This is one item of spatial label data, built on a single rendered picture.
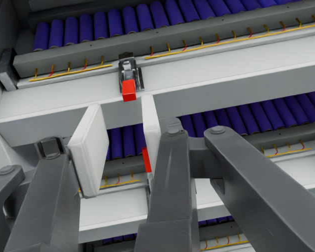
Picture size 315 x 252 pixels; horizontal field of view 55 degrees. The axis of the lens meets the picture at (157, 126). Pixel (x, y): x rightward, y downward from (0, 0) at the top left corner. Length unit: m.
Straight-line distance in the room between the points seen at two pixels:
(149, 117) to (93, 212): 0.33
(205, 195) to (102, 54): 0.24
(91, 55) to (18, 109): 0.11
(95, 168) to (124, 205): 0.31
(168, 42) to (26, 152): 0.24
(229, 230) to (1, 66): 0.46
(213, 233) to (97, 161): 0.46
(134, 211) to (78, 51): 0.23
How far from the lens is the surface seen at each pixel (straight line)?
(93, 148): 0.16
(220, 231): 0.60
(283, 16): 0.42
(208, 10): 0.43
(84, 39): 0.41
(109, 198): 0.48
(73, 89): 0.37
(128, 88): 0.29
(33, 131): 0.38
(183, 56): 0.38
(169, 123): 0.16
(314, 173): 0.51
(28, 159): 0.45
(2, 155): 0.40
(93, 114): 0.18
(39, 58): 0.40
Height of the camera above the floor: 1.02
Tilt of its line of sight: 30 degrees down
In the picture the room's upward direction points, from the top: 10 degrees counter-clockwise
